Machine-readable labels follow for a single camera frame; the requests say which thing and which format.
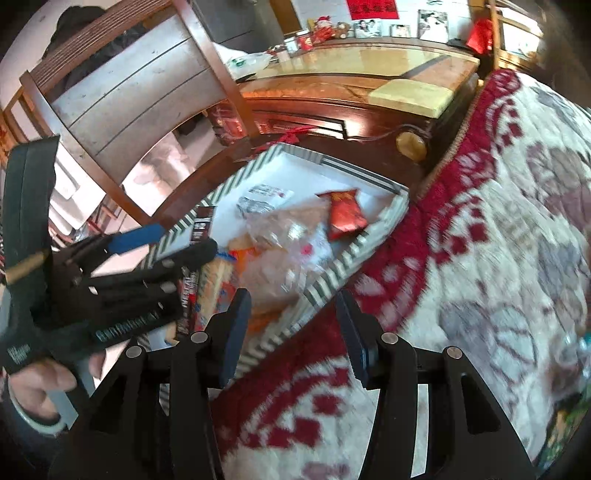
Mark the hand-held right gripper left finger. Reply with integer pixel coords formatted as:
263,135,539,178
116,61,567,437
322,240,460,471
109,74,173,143
48,287,253,480

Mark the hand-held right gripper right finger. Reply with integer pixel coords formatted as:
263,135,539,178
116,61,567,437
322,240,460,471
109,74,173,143
335,291,539,480

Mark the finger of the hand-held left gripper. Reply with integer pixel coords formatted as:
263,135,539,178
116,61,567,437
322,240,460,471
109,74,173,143
69,224,165,271
75,237,219,297

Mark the dark brown bar packet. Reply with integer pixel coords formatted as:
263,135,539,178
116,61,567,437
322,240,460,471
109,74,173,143
177,205,219,339

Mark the orange cracker packet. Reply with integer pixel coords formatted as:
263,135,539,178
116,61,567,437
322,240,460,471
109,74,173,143
194,247,285,334

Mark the white snack packet black print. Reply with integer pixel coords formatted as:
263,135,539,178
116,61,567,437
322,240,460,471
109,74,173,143
237,184,295,216

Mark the red snack packet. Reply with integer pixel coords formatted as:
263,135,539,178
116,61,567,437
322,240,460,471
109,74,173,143
317,188,369,242

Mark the striped cardboard box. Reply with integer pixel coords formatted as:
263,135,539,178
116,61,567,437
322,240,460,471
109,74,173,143
139,143,411,376

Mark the person's left hand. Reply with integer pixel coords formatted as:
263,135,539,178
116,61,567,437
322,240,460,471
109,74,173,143
7,353,106,423

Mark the clear plastic snack bag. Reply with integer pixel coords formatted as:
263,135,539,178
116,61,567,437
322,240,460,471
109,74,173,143
244,203,334,297

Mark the wooden chair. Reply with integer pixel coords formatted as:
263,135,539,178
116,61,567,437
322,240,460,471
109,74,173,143
0,0,260,223

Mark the red and white printed blanket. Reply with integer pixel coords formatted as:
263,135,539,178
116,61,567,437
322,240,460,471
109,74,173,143
208,69,591,480

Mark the dark cloth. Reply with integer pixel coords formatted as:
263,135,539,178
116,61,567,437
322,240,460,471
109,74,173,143
45,6,154,89

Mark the white plastic bag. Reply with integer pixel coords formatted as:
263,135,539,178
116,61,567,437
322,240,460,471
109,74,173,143
222,44,274,80

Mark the wooden glass-top table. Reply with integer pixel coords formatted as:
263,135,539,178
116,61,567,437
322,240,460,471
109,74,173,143
152,37,486,232

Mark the dark green snack packet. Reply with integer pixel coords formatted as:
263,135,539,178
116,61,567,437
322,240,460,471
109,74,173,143
549,405,583,463

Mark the grey cabinet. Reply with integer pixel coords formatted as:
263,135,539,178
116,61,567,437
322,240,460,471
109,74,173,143
194,0,279,52

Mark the yellow pad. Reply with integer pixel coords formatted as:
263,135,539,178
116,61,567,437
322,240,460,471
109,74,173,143
368,78,456,117

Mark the red doll figurine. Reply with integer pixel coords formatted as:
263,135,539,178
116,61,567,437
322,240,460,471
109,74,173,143
314,16,339,43

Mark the red cloth bag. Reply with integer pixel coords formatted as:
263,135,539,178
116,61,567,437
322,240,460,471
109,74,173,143
466,18,496,57

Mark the red wall poster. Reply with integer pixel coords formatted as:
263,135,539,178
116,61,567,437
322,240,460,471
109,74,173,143
346,0,399,20

